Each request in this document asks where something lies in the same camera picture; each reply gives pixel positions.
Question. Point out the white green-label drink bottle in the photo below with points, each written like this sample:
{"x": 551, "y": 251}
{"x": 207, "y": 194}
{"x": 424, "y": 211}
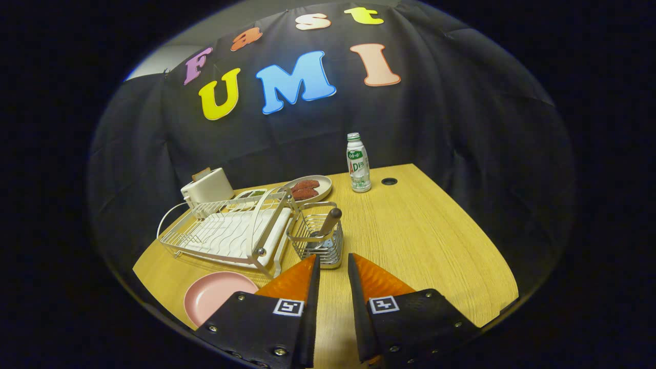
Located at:
{"x": 359, "y": 169}

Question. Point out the pink plate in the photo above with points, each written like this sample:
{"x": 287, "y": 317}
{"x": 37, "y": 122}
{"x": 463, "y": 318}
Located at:
{"x": 215, "y": 294}

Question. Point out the white drip tray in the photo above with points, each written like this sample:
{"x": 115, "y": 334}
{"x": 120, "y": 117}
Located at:
{"x": 230, "y": 236}

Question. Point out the beige round plate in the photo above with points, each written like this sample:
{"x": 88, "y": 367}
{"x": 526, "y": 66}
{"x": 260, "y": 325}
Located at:
{"x": 323, "y": 192}

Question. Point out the cream toaster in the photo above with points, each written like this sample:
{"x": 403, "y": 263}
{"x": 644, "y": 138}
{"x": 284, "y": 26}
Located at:
{"x": 210, "y": 187}

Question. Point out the black backdrop cloth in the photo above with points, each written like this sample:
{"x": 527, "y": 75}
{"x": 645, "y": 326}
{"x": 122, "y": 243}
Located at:
{"x": 461, "y": 128}

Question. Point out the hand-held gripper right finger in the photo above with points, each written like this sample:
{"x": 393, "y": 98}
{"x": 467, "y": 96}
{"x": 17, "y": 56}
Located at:
{"x": 359, "y": 318}

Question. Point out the red meat piece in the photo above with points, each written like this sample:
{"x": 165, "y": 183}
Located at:
{"x": 306, "y": 184}
{"x": 305, "y": 193}

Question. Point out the white divided dish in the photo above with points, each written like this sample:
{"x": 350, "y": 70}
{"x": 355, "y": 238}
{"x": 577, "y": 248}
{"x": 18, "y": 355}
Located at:
{"x": 245, "y": 195}

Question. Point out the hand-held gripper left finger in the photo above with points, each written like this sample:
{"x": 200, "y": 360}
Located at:
{"x": 310, "y": 318}

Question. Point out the toast bread slice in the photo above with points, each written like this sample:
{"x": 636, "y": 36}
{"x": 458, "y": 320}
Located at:
{"x": 201, "y": 174}

